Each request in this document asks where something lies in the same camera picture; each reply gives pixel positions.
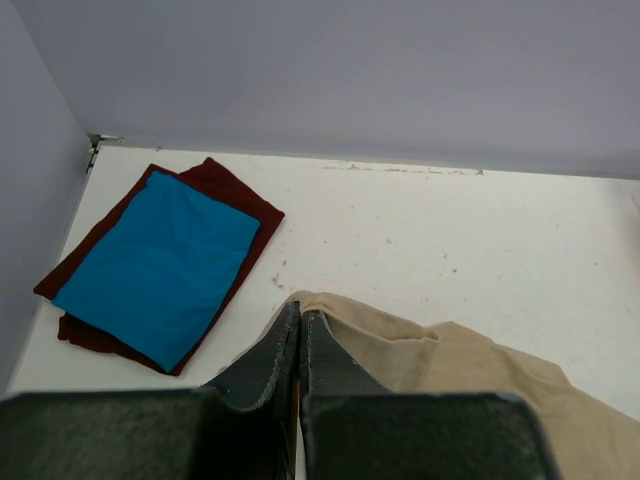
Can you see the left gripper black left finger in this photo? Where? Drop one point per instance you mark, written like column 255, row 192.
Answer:
column 239, row 425

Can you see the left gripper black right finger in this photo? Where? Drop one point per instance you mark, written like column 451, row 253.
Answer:
column 354, row 428

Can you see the beige t shirt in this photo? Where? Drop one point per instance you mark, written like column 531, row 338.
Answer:
column 589, row 439

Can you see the blue folded t shirt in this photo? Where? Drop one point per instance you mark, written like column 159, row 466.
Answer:
column 160, row 274

